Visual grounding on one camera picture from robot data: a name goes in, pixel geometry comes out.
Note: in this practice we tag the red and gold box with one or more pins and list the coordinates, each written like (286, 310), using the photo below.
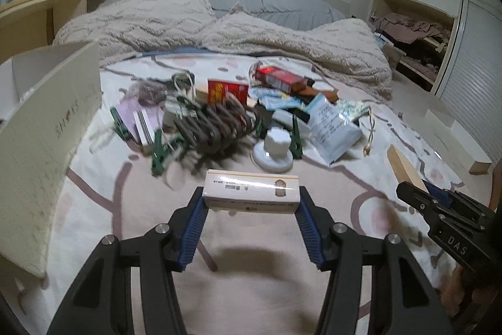
(227, 91)

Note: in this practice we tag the purple box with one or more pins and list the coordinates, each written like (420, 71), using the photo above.
(131, 113)

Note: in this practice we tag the wooden shelf unit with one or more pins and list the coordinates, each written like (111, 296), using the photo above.
(39, 17)

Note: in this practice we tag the grey duvet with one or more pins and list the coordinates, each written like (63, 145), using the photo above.
(274, 1)

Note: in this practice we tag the red rectangular box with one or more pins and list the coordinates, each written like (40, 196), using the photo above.
(280, 78)

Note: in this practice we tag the white striped box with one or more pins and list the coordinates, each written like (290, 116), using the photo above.
(147, 125)

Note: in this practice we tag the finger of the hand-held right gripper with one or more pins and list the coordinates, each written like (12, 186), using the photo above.
(441, 195)
(415, 197)

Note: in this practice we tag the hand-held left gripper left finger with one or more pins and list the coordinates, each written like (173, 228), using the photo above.
(192, 225)

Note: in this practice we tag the beige fluffy blanket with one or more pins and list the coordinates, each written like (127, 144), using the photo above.
(235, 29)

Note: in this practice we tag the person's right hand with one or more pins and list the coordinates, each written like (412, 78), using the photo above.
(455, 280)

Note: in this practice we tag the light wooden block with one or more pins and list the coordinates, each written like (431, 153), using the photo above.
(406, 168)

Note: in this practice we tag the white power adapter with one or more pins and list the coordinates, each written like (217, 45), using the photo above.
(286, 118)

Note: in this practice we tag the brown leather wallet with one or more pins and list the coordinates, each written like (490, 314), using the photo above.
(319, 92)

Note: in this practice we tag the black tape roll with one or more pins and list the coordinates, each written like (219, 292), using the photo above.
(182, 78)

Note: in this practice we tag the small cream box brown label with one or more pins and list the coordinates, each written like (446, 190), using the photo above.
(253, 193)

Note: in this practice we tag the blue white packet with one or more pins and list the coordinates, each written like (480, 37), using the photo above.
(270, 97)

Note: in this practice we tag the printed cartoon blanket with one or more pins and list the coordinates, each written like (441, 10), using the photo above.
(255, 280)

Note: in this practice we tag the white printed pouch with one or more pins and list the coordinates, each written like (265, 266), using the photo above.
(333, 131)

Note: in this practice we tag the white suction knob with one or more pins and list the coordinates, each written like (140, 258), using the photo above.
(274, 148)

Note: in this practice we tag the green clothespin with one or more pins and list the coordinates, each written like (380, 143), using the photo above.
(119, 123)
(159, 154)
(297, 138)

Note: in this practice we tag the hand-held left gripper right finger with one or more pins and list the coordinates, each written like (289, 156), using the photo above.
(310, 229)

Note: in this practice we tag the white cardboard box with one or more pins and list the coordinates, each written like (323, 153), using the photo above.
(51, 146)

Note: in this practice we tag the pile of clothes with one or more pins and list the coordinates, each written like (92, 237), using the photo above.
(411, 27)

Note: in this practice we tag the white box lid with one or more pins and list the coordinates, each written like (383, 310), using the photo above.
(459, 138)

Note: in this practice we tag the white louvered door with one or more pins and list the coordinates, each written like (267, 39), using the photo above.
(470, 84)

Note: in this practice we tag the closet shelf niche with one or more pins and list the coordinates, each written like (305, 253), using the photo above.
(415, 60)

